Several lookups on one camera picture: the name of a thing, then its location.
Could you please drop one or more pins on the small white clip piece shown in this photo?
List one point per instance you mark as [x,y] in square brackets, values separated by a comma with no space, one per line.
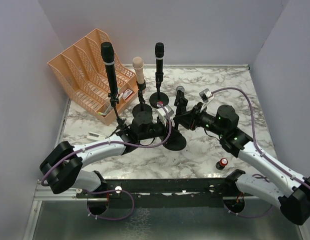
[92,136]

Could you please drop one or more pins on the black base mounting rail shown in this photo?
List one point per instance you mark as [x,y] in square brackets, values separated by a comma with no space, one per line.
[164,193]

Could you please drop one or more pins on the black microphone silver grille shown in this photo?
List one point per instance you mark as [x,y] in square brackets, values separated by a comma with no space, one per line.
[180,88]

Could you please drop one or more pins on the peach pink microphone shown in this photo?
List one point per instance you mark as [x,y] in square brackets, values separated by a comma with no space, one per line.
[138,66]

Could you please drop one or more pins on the red white staples box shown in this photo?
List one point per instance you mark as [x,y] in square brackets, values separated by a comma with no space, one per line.
[127,93]

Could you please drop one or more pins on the peach plastic file organizer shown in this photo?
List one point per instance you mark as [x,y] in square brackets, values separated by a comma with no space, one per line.
[81,72]

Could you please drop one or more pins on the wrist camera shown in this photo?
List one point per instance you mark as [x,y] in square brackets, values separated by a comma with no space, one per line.
[166,111]
[207,97]

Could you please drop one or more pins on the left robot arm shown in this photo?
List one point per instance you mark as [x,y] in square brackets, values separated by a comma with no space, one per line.
[63,168]

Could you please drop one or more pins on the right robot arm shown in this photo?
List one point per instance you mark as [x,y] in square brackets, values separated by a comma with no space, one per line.
[287,189]

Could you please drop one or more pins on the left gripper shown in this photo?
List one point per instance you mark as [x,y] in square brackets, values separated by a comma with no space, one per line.
[162,128]

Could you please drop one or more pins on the black tripod microphone stand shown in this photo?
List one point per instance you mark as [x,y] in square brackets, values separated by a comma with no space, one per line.
[120,121]

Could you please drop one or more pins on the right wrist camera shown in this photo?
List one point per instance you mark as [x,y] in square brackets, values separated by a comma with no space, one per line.
[207,97]

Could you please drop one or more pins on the red black small bottle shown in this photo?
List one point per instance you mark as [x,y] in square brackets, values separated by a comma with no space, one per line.
[221,164]

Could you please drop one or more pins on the black microphone white band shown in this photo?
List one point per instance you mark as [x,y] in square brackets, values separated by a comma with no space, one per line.
[108,57]

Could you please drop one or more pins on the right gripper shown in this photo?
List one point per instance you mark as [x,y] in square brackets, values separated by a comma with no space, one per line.
[192,119]

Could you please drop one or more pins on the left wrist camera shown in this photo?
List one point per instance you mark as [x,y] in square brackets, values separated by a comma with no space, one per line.
[166,111]

